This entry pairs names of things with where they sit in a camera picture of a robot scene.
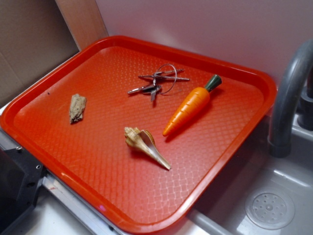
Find beige wood chip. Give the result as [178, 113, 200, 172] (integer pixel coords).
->
[69, 94, 87, 124]

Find red plastic tray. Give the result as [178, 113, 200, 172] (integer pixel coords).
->
[0, 36, 277, 234]

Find tan spiral seashell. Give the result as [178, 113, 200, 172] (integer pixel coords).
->
[124, 127, 171, 170]

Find orange toy carrot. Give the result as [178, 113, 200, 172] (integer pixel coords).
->
[162, 74, 222, 137]

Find grey curved faucet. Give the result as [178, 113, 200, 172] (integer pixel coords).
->
[268, 39, 313, 158]

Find grey sink basin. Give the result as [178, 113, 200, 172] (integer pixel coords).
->
[188, 120, 313, 235]

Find round sink drain strainer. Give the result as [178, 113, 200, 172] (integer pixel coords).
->
[245, 187, 295, 230]

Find brown cardboard panel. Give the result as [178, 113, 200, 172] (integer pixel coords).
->
[0, 0, 79, 107]

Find dark grey faucet knob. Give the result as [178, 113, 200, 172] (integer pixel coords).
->
[297, 72, 313, 131]

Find metal keys on wire ring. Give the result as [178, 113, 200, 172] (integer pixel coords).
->
[127, 64, 191, 102]

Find black metal bracket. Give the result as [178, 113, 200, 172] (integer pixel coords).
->
[0, 146, 45, 235]

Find aluminium rail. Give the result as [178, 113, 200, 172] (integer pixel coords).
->
[0, 131, 123, 235]

